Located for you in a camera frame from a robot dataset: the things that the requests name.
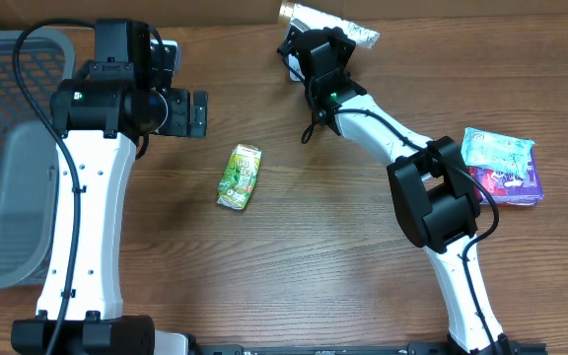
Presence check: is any teal snack packet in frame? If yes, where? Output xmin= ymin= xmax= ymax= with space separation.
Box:
xmin=461 ymin=127 xmax=534 ymax=178

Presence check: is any green juice carton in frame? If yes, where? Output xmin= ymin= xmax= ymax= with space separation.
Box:
xmin=217 ymin=144 xmax=262 ymax=211

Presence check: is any white tube gold cap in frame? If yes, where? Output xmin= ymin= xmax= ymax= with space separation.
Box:
xmin=278 ymin=1 xmax=381 ymax=48

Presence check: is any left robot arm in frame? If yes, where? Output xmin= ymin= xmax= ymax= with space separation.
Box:
xmin=11 ymin=19 xmax=208 ymax=355

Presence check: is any purple snack package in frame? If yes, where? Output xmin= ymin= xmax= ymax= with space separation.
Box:
xmin=469 ymin=151 xmax=544 ymax=206

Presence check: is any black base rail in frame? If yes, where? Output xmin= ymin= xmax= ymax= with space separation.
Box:
xmin=187 ymin=339 xmax=548 ymax=355

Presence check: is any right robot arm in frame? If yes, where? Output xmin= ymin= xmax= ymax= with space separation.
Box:
xmin=277 ymin=25 xmax=514 ymax=354

